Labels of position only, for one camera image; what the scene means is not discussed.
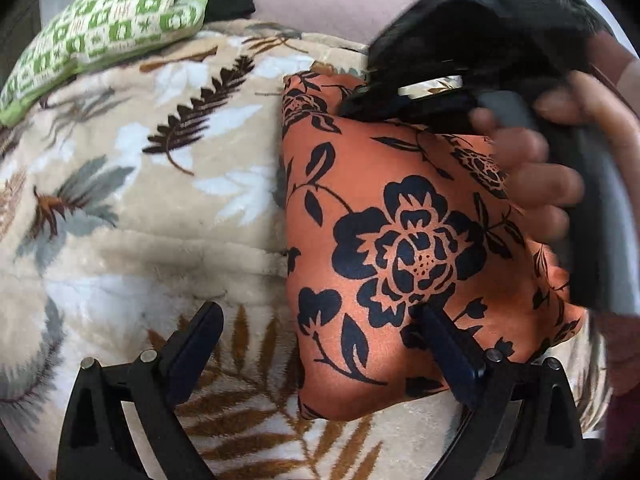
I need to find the pink sofa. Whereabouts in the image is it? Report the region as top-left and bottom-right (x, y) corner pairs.
(249, 0), (433, 48)

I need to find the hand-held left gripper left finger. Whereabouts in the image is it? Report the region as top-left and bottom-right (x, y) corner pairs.
(56, 301), (225, 480)

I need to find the orange floral blouse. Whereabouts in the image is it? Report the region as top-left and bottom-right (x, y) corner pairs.
(280, 72), (588, 423)

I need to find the green checked pillow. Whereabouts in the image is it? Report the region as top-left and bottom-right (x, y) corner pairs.
(0, 0), (211, 127)

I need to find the person's right hand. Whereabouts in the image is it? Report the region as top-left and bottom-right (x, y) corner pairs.
(470, 35), (640, 246)

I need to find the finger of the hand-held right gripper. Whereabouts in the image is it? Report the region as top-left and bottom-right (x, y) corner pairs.
(339, 85), (478, 123)

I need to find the leaf print fleece blanket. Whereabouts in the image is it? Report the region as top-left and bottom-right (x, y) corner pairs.
(0, 17), (611, 480)

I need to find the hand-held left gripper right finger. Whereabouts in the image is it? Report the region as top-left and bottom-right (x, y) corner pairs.
(417, 304), (586, 480)

